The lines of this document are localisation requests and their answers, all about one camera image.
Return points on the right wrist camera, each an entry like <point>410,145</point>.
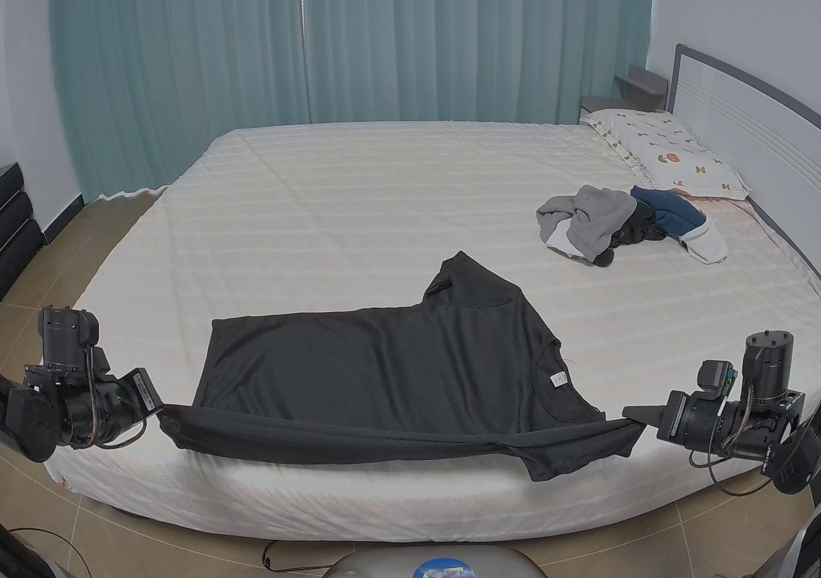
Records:
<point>715,378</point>

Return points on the blue-green curtain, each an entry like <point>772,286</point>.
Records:
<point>179,49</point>
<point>481,17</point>

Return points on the bed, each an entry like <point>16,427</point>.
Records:
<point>353,210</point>

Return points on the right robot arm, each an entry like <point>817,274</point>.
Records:
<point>769,370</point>

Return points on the white printed pillow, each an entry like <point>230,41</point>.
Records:
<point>667,152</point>

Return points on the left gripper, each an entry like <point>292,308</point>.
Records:
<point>125,412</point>

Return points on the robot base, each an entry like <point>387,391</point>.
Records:
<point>436,562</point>

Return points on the black T-shirt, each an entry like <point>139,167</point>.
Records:
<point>385,370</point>

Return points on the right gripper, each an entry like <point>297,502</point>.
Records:
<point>696,425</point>

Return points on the pile of clothes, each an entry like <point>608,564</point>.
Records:
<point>596,219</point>

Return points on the grey bedside table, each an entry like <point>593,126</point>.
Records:
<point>638,81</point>

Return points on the black chest of drawers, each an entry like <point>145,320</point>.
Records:
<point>16,223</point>

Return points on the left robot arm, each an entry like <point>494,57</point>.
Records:
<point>25,421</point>

